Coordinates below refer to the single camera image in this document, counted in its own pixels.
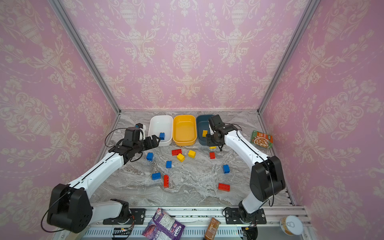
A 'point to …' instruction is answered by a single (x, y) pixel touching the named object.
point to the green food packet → (262, 139)
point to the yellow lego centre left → (181, 157)
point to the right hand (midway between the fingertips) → (212, 141)
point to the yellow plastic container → (184, 130)
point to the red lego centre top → (175, 152)
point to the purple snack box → (163, 226)
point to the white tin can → (291, 225)
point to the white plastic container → (161, 126)
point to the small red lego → (212, 155)
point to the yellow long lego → (213, 147)
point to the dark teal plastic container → (202, 124)
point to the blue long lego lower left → (156, 176)
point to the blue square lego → (149, 156)
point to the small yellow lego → (204, 133)
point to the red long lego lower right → (224, 187)
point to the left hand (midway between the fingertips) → (155, 140)
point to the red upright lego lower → (166, 181)
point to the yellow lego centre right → (192, 154)
